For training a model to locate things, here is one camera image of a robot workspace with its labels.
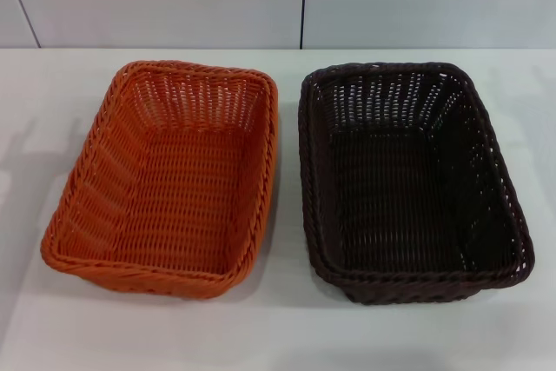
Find dark brown woven plastic basket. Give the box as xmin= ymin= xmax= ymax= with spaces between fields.
xmin=297 ymin=60 xmax=535 ymax=305

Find orange woven plastic basket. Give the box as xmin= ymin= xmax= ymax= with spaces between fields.
xmin=39 ymin=62 xmax=279 ymax=300

